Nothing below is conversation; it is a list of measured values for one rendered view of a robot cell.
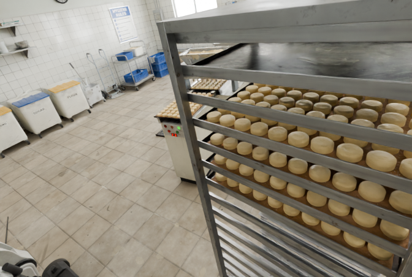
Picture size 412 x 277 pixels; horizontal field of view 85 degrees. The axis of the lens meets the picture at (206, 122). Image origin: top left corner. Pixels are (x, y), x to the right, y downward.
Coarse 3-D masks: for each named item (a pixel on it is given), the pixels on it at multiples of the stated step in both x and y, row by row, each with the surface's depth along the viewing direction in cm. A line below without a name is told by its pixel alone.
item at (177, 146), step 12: (216, 96) 263; (204, 108) 239; (168, 120) 226; (180, 120) 221; (204, 132) 243; (168, 144) 240; (180, 144) 231; (180, 156) 241; (204, 156) 249; (180, 168) 252; (192, 168) 242; (204, 168) 252; (192, 180) 259
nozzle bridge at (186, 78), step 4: (184, 76) 278; (188, 76) 275; (188, 80) 295; (232, 80) 256; (188, 84) 296; (232, 84) 259; (236, 84) 262; (188, 88) 297; (232, 88) 262; (236, 88) 263
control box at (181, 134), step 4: (164, 124) 222; (168, 124) 219; (172, 124) 217; (176, 124) 216; (180, 124) 214; (164, 128) 225; (168, 128) 222; (176, 128) 217; (180, 128) 214; (168, 132) 225; (172, 132) 223; (180, 132) 217; (180, 136) 220; (184, 136) 218
